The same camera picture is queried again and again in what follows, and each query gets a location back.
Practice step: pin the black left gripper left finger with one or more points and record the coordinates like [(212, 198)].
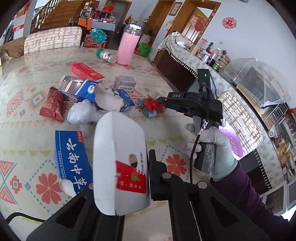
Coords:
[(80, 219)]

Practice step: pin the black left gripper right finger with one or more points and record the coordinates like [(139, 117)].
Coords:
[(198, 211)]

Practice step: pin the light blue small box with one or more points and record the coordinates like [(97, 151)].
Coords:
[(150, 107)]

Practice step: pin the white medicine box red label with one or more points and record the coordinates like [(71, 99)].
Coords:
[(120, 169)]

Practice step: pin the grey barcode small box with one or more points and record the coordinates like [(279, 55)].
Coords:
[(126, 83)]

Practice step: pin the red long ointment box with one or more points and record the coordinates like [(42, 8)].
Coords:
[(85, 72)]

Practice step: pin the purple sleeve right forearm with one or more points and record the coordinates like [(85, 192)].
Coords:
[(237, 189)]

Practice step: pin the purple perforated trash basket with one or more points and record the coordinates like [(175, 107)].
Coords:
[(234, 140)]

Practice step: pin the right hand grey glove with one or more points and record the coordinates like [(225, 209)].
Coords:
[(224, 162)]

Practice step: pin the patterned chair near basket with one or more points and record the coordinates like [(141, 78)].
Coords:
[(245, 126)]

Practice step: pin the sideboard with floral cloth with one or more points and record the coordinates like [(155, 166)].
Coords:
[(266, 157)]

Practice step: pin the clear mesh food cover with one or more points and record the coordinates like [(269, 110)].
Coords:
[(263, 83)]

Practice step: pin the blue tissue box white characters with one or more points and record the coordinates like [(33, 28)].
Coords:
[(71, 160)]

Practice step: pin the green shopping bag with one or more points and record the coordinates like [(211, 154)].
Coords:
[(144, 50)]

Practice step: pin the pink tall tumbler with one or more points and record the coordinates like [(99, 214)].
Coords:
[(128, 43)]

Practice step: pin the green cap plastic bottle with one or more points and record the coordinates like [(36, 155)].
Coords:
[(106, 55)]

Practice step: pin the crumpled clear plastic bag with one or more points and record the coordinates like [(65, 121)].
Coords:
[(87, 113)]

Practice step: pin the dark red snack wrapper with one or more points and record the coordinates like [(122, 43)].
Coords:
[(53, 106)]

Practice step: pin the blue white milk carton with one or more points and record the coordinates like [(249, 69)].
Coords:
[(81, 89)]

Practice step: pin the wooden staircase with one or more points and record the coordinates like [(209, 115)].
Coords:
[(57, 13)]

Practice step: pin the red paper wall decoration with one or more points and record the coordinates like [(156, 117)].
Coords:
[(229, 23)]

